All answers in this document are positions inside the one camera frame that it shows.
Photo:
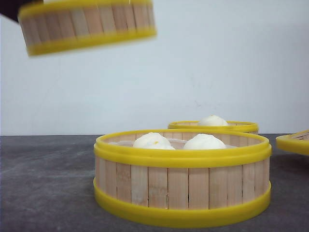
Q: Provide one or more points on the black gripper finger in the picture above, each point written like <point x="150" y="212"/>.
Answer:
<point x="9" y="8"/>

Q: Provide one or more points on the rear basket white bun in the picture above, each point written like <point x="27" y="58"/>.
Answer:
<point x="212" y="120"/>

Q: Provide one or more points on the front left white bun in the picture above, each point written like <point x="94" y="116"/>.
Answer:
<point x="153" y="140"/>

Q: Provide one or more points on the front right white bun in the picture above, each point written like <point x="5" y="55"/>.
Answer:
<point x="204" y="142"/>

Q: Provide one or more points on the bamboo steamer basket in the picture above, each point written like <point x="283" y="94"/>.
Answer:
<point x="238" y="126"/>
<point x="183" y="188"/>
<point x="61" y="25"/>

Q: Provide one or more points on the yellow rimmed steamer lid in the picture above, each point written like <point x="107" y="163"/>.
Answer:
<point x="296" y="143"/>

